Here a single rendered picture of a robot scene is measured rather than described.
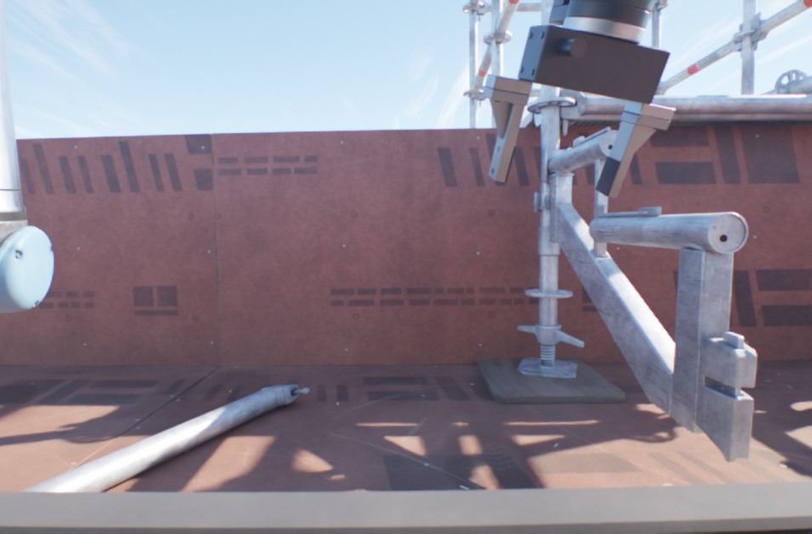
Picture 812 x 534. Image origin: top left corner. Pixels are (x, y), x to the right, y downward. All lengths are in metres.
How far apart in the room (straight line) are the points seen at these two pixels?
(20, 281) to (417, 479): 0.59
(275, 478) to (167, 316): 0.82
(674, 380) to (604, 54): 0.43
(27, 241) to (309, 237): 0.85
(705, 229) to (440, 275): 0.82
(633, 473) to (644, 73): 0.61
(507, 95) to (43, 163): 1.48
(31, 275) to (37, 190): 1.14
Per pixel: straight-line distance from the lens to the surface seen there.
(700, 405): 0.65
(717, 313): 0.64
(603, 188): 0.55
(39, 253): 0.60
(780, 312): 1.70
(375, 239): 1.28
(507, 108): 0.47
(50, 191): 1.69
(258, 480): 0.81
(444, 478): 0.77
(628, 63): 0.50
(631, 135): 0.53
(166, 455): 0.90
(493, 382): 1.14
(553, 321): 1.23
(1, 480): 1.02
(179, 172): 1.46
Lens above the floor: 0.39
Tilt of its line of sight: 4 degrees down
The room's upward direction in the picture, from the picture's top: 1 degrees counter-clockwise
